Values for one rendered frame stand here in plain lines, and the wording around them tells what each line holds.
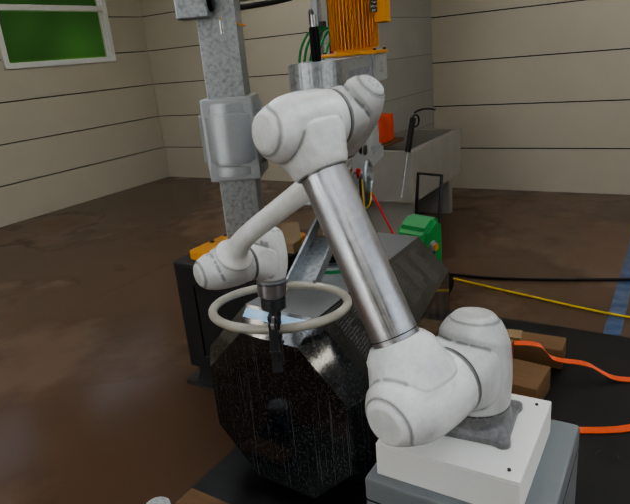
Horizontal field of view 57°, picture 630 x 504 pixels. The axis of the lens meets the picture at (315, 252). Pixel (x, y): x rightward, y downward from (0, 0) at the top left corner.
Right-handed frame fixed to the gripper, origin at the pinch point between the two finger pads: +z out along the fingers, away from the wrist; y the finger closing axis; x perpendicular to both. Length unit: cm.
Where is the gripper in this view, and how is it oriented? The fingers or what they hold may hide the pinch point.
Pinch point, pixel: (277, 358)
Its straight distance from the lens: 183.2
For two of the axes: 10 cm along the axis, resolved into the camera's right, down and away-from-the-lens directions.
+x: -10.0, 0.5, 0.5
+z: 0.6, 9.7, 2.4
